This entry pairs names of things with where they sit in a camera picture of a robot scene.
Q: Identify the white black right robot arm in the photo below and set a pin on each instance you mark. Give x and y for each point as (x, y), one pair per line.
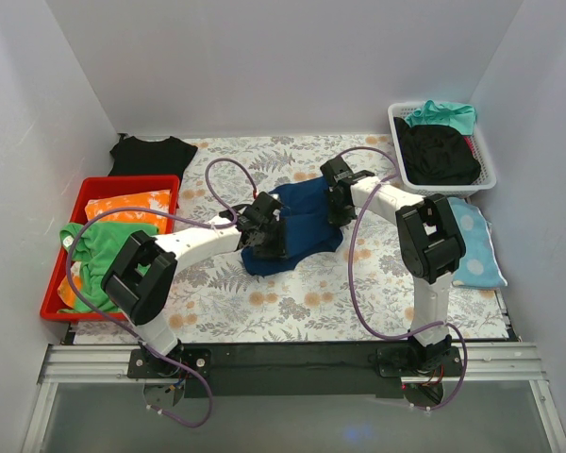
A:
(431, 247)

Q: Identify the red plastic tray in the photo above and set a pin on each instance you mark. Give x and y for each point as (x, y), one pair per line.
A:
(100, 188)

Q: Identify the dark blue t shirt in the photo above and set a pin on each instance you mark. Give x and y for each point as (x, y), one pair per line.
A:
(306, 232)

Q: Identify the teal garment in basket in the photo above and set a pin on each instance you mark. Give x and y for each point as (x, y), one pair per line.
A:
(461, 117)

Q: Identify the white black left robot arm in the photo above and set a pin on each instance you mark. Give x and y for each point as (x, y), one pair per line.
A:
(139, 279)

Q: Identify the aluminium frame rail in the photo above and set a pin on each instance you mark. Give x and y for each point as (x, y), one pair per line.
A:
(336, 397)

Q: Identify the floral patterned table mat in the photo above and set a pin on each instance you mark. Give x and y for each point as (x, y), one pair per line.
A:
(217, 301)

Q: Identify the light blue polka dot cloth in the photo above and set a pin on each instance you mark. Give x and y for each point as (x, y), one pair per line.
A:
(478, 269)

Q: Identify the black garment in basket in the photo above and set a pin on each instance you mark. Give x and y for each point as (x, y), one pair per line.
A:
(436, 155)

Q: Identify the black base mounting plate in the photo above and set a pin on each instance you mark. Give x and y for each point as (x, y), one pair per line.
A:
(282, 369)

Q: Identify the green t shirt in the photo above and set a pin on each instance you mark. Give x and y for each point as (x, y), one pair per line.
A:
(94, 253)

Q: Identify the black t shirt on table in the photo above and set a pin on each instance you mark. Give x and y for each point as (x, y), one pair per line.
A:
(135, 157)

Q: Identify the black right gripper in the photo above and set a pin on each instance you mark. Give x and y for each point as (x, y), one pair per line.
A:
(336, 208)

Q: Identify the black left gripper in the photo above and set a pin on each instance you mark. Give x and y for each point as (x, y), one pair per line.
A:
(274, 237)

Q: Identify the orange white patterned shirt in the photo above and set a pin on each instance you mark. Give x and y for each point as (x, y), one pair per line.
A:
(131, 208)

